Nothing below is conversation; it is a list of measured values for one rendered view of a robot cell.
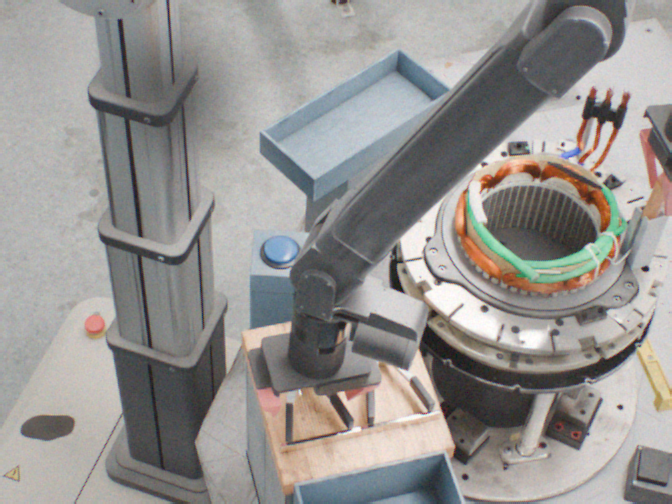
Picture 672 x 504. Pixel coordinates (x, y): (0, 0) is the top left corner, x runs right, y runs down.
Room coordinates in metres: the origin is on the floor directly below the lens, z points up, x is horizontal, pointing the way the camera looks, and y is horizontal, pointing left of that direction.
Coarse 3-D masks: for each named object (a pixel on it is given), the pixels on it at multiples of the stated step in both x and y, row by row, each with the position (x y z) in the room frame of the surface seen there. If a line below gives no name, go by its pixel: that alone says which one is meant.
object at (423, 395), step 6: (414, 378) 0.74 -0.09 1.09; (414, 384) 0.73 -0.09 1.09; (420, 384) 0.73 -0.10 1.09; (414, 390) 0.73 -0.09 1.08; (420, 390) 0.72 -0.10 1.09; (426, 390) 0.72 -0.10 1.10; (420, 396) 0.72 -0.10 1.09; (426, 396) 0.72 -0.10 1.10; (426, 402) 0.71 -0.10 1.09; (432, 402) 0.71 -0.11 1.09; (426, 408) 0.71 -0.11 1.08; (432, 408) 0.71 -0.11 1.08
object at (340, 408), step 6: (330, 396) 0.71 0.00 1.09; (336, 396) 0.71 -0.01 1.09; (330, 402) 0.71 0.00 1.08; (336, 402) 0.70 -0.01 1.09; (342, 402) 0.70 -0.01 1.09; (336, 408) 0.70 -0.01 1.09; (342, 408) 0.69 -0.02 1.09; (342, 414) 0.69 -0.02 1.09; (348, 414) 0.69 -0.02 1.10; (342, 420) 0.69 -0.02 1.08; (348, 420) 0.68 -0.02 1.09; (354, 420) 0.68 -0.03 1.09; (348, 426) 0.68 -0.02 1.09
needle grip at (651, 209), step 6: (660, 180) 0.93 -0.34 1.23; (654, 186) 0.93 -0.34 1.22; (660, 186) 0.92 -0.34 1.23; (654, 192) 0.93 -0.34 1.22; (660, 192) 0.92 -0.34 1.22; (654, 198) 0.92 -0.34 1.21; (660, 198) 0.92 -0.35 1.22; (648, 204) 0.93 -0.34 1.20; (654, 204) 0.92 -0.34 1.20; (660, 204) 0.92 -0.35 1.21; (648, 210) 0.92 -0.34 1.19; (654, 210) 0.92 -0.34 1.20; (642, 216) 0.93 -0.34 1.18; (648, 216) 0.92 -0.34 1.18; (654, 216) 0.92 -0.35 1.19
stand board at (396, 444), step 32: (416, 352) 0.79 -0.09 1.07; (384, 384) 0.75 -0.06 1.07; (320, 416) 0.70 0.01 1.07; (384, 416) 0.71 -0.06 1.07; (320, 448) 0.66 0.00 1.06; (352, 448) 0.66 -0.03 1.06; (384, 448) 0.67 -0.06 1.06; (416, 448) 0.67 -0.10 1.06; (448, 448) 0.67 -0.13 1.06; (288, 480) 0.62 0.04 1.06
